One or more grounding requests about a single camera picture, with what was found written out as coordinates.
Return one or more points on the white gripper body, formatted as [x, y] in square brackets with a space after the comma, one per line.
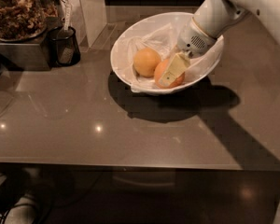
[192, 41]

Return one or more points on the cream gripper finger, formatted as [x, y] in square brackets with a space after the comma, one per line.
[177, 65]

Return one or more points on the orange fruit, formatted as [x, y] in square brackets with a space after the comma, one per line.
[160, 69]

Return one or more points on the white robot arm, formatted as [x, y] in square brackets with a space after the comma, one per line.
[208, 23]

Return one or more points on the white tilted bowl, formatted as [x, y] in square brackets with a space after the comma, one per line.
[150, 24]

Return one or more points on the clear plastic bag liner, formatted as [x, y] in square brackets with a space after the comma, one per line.
[162, 41]

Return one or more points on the yellow-orange fruit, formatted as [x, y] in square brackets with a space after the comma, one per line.
[145, 62]

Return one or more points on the black mesh cup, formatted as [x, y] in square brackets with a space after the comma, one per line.
[63, 47]

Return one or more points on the white utensil in cup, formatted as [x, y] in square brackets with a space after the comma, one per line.
[66, 17]

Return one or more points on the dark metal box stand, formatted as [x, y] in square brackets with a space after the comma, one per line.
[33, 54]

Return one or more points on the glass jar of snacks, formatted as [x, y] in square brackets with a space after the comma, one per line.
[21, 20]

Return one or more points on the white column post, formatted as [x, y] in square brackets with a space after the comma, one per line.
[89, 20]

